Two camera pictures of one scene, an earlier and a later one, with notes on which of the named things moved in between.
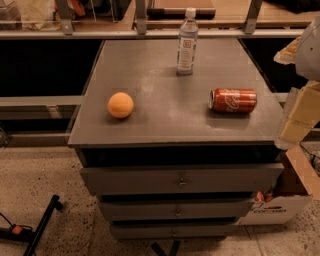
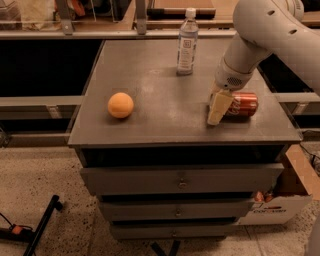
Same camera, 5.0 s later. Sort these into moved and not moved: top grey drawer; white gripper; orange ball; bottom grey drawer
Moved: white gripper
Not moved: bottom grey drawer; orange ball; top grey drawer
